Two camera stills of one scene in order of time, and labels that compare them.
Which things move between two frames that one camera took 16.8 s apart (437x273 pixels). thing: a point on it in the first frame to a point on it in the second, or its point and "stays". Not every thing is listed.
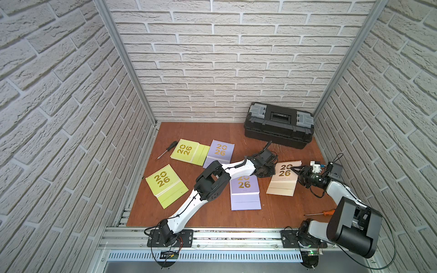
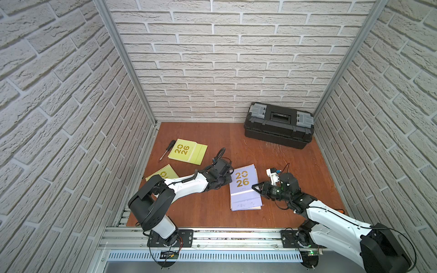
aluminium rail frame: [135, 239] stays
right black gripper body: [309, 178] to [273, 193]
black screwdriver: [168, 149] stays
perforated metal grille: [207, 256] stays
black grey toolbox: [279, 125] stays
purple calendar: [220, 151] to [243, 197]
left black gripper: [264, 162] to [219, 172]
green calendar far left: [190, 152] stays
